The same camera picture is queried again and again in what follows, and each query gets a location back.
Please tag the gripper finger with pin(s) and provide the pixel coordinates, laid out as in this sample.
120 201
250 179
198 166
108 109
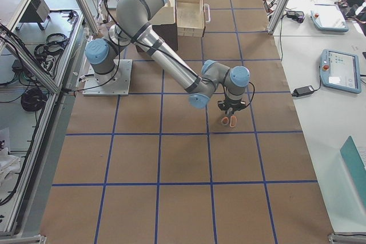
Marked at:
229 112

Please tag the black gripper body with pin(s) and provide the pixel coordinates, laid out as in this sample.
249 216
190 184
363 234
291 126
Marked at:
232 104

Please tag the black orange scissors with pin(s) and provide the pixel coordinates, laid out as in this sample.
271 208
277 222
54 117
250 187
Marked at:
229 120

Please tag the open wooden drawer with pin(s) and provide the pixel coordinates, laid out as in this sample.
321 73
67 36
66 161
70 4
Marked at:
190 16

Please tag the black power brick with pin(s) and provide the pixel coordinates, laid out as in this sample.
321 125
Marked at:
303 91

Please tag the dark brown wooden cabinet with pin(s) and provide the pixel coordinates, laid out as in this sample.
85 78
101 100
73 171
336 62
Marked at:
169 33

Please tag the teach pendant with screen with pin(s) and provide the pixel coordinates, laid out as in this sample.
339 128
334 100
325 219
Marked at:
339 70

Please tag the teal laptop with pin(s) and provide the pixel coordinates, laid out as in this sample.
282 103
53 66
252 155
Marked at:
354 158

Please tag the grey metal box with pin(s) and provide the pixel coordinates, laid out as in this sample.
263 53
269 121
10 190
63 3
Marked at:
37 12

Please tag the white drawer handle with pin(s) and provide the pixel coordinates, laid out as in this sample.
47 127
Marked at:
207 13

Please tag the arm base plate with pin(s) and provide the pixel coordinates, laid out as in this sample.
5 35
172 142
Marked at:
115 83

